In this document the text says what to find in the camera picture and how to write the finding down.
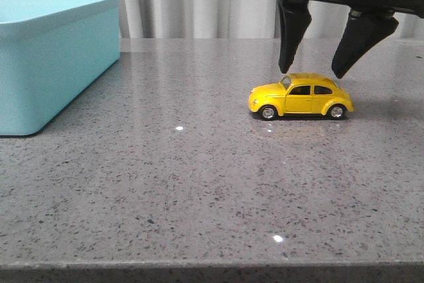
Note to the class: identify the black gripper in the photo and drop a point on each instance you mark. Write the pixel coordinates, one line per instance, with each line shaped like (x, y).
(369, 22)

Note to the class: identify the yellow toy beetle car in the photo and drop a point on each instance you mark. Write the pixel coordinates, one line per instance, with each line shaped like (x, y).
(300, 94)

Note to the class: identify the light blue plastic box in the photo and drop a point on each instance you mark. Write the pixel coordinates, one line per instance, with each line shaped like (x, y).
(51, 50)

